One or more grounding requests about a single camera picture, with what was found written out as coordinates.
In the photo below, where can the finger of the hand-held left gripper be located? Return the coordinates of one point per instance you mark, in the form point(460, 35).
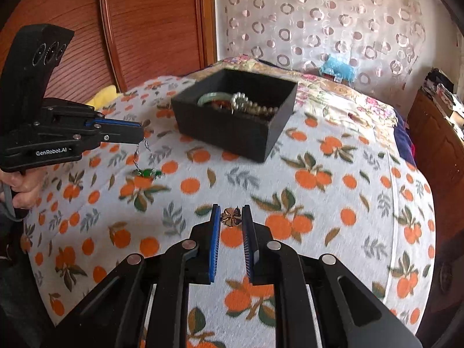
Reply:
point(119, 136)
point(119, 120)

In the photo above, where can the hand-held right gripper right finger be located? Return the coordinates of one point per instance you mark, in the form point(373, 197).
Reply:
point(248, 246)

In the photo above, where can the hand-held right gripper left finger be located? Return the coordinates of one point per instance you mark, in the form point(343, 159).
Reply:
point(215, 246)

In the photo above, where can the gold flower brooch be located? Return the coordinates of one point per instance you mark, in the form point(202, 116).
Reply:
point(230, 217)

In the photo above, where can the jade bangle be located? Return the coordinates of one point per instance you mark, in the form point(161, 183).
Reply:
point(210, 96)

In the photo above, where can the black jewelry box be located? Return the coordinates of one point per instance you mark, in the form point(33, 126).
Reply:
point(224, 134)

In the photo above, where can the yellow bead strand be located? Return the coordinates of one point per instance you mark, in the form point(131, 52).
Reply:
point(263, 110)

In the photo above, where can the person's left hand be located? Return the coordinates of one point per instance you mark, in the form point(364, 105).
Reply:
point(23, 190)

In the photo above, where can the yellow plush toy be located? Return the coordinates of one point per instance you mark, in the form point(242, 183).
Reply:
point(103, 96)

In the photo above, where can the orange-print white sheet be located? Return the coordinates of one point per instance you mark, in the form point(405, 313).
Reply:
point(326, 206)

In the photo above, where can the wooden wardrobe door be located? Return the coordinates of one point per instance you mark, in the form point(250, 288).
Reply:
point(145, 25)

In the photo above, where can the dark blue blanket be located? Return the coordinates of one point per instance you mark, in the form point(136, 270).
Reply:
point(404, 137)

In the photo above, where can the blue plastic bag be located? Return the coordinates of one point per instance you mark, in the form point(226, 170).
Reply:
point(339, 67)

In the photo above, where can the wooden cabinet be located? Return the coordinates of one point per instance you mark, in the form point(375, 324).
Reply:
point(438, 145)

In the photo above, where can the circle-print sheer curtain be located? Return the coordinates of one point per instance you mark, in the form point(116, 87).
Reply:
point(308, 14)

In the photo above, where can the stack of papers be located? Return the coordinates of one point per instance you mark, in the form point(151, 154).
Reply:
point(451, 103)

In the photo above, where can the pile of dark clothes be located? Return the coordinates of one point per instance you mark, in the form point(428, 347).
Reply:
point(435, 79)

